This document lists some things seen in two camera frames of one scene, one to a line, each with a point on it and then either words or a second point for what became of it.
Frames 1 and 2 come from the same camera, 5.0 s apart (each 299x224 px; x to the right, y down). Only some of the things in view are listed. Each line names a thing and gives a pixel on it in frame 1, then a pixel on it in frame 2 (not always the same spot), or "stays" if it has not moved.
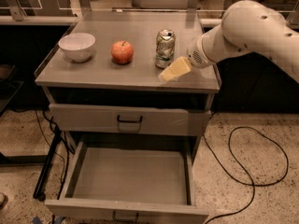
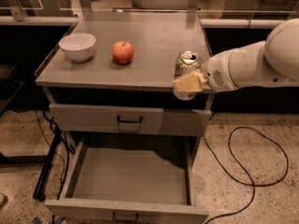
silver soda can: [164, 49] → [188, 63]
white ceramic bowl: [78, 46] stays
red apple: [122, 52] stays
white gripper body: [195, 55] → [216, 72]
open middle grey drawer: [128, 183] stays
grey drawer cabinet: [132, 140] stays
